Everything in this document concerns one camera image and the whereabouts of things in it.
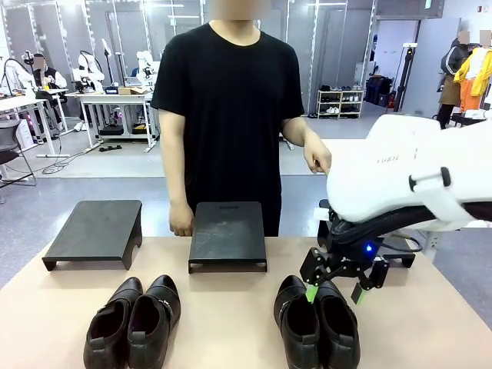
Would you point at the person in dark jacket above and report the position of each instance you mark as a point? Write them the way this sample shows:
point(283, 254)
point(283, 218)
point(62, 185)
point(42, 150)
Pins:
point(451, 77)

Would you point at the black power strip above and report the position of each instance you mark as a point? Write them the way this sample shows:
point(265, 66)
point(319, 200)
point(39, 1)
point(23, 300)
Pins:
point(110, 148)

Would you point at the mannequin with yellow jacket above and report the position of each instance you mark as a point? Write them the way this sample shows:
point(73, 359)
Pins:
point(473, 77)

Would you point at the seated person in black-white jacket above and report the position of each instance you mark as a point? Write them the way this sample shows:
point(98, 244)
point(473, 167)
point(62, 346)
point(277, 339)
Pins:
point(48, 78)

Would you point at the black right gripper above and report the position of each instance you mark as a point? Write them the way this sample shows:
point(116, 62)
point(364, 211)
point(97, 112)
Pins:
point(355, 251)

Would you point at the black tripod with white head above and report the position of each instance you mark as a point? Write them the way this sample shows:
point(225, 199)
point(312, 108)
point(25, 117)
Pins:
point(406, 77)

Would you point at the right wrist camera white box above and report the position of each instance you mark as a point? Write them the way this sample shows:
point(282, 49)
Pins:
point(321, 214)

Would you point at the person's left hand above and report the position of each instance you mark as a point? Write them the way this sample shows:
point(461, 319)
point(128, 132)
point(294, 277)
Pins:
point(318, 153)

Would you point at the white desk with metal legs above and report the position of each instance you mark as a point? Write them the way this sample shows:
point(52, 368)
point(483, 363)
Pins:
point(27, 102)

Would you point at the person's right forearm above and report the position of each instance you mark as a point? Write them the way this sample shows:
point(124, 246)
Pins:
point(175, 177)

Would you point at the brown cardboard box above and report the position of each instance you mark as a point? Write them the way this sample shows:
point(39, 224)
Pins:
point(130, 90)

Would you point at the person's left forearm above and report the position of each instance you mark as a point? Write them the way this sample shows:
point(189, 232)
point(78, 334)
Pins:
point(298, 130)

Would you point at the black luggage bags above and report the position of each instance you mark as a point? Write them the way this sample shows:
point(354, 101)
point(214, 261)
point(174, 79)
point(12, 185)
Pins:
point(378, 91)

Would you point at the person's right hand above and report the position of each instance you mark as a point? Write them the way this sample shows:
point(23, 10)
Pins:
point(181, 221)

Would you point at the black shoe stand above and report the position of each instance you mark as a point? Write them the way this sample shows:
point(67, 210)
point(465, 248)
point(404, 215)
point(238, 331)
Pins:
point(227, 234)
point(96, 230)
point(399, 256)

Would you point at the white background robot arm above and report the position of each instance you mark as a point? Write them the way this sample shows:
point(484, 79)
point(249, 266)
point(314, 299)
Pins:
point(148, 65)
point(90, 69)
point(17, 75)

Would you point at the white desk with cardboard box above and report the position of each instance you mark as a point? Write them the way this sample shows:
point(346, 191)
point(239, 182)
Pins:
point(115, 98)

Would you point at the white shoe rack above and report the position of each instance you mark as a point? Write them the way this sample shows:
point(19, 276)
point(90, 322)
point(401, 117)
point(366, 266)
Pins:
point(340, 104)

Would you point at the person in black t-shirt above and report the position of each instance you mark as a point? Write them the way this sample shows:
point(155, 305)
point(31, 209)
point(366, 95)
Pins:
point(227, 115)

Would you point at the black utility cart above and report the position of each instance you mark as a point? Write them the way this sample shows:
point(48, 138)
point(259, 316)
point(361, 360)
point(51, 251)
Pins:
point(467, 117)

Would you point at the black office chair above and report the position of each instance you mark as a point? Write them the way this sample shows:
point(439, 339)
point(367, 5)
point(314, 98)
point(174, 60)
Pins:
point(13, 142)

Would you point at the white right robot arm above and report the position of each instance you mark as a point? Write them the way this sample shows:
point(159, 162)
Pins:
point(403, 165)

